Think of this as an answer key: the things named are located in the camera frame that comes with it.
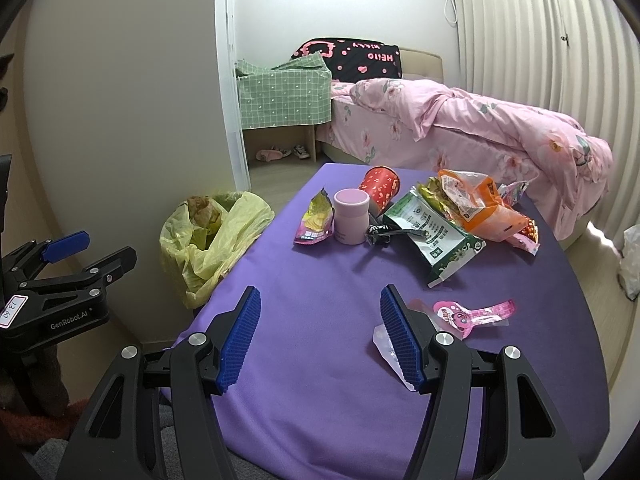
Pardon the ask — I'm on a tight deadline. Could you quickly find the purple table cloth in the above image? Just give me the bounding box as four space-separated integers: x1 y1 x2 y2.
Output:
191 164 610 479

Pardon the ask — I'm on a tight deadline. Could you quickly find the red paper cup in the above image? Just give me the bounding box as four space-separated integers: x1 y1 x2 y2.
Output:
359 166 400 217

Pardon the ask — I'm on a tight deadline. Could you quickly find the beige pleated curtain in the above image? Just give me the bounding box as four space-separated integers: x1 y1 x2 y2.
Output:
454 0 639 237

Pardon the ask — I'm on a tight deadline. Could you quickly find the pink slipper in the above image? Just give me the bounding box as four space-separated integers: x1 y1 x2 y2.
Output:
256 148 283 162

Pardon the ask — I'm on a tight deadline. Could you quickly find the black hello kitty pillow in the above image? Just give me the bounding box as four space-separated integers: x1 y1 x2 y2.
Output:
291 37 402 82

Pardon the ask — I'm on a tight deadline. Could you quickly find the pink floral duvet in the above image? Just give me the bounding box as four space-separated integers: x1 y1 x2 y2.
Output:
349 78 613 240

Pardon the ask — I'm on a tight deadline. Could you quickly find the yellow trash bag bin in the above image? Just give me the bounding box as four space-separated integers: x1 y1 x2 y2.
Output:
160 192 274 310

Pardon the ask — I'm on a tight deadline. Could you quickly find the yellow pink chip bag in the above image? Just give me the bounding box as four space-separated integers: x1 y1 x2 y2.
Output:
294 188 334 246

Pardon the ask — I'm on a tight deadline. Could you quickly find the olive yellow snack bag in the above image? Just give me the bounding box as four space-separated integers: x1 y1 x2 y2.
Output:
416 177 462 224

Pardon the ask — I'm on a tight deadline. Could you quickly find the pink toy blister pack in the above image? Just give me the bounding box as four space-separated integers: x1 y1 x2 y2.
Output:
408 299 516 340

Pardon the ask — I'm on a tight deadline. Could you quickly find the red gold snack wrapper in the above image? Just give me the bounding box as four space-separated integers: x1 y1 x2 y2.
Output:
506 219 540 256

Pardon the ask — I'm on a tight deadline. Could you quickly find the orange white snack bag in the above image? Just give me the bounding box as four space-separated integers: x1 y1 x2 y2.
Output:
438 169 529 243

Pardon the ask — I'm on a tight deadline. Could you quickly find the white plastic bag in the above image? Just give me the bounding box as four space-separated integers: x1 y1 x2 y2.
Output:
617 224 640 301

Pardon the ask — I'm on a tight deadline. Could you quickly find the green checkered cloth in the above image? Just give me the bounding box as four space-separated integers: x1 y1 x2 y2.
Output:
235 53 332 130

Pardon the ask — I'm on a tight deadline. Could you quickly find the green white snack bag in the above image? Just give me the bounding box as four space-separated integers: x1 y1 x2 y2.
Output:
382 185 486 288

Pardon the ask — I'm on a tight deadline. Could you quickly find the colorful pastel snack bag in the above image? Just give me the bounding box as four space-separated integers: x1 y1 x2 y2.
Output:
498 181 529 207

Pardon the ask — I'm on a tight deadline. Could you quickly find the clear plastic wrapper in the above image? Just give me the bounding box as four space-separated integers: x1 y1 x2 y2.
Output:
372 324 416 392

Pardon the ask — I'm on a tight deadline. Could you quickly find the white sneaker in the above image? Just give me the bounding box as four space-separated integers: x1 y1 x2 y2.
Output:
293 144 310 160

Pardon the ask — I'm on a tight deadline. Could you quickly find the wooden bedside table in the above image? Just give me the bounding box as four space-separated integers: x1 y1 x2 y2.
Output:
243 126 317 162

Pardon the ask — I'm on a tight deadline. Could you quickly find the pink cylindrical jar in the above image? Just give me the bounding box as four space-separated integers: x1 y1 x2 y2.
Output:
333 188 370 246

